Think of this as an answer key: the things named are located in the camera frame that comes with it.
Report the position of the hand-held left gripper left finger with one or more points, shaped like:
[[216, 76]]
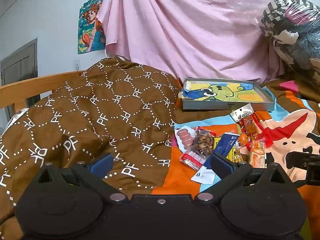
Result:
[[101, 164]]

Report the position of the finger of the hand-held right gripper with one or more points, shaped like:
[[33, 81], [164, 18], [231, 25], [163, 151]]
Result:
[[313, 175], [300, 158]]

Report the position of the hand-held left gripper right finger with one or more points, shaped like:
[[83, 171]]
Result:
[[222, 164]]

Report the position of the blue snack packet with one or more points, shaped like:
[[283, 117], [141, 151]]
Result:
[[226, 143]]

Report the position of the dark dried meat packet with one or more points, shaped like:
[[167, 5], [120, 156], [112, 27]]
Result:
[[203, 142]]

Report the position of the red snack packet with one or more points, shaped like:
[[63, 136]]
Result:
[[192, 158]]

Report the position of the orange mandarin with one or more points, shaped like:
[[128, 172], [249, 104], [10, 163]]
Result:
[[243, 139]]

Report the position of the braised meat snack packet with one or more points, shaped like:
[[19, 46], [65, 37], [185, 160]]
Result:
[[246, 121]]

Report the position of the grey box with cartoon drawing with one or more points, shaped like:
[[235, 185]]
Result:
[[225, 93]]

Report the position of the yellow snack packet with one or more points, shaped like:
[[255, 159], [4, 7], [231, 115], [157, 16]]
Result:
[[236, 155]]

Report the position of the white sachet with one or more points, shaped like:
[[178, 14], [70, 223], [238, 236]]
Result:
[[202, 176]]

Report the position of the pink sausages vacuum packet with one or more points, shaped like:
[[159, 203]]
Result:
[[184, 136]]

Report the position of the brown patterned quilt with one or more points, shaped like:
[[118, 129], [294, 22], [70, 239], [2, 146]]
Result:
[[100, 110]]

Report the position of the white patterned pillow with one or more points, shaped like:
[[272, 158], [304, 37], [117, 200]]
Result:
[[13, 118]]

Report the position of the grey panel door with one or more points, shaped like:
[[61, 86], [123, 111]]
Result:
[[20, 67]]

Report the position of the clear plastic bag of clothes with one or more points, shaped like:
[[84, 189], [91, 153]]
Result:
[[292, 25]]

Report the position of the pink hanging bedsheet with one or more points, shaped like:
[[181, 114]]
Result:
[[187, 25]]

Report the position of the white wall hook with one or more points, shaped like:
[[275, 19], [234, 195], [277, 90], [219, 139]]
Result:
[[76, 66]]

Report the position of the wooden bed rail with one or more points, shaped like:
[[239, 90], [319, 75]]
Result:
[[30, 86]]

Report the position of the cartoon wall poster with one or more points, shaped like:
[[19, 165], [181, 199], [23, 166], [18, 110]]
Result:
[[88, 30]]

